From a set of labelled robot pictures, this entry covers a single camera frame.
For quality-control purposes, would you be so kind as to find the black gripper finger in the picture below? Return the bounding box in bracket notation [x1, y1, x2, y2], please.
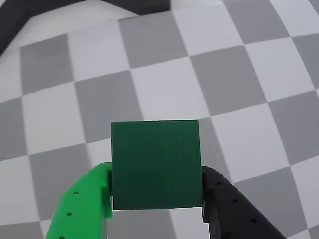
[200, 166, 288, 239]

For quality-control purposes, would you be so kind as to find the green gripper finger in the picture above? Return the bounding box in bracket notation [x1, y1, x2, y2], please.
[44, 162, 114, 239]

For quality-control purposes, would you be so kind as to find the dark green dice cube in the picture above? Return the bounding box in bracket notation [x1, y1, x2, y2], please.
[110, 119, 203, 211]

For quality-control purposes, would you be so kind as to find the grey white checkerboard mat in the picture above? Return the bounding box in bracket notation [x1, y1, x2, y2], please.
[0, 0, 319, 239]

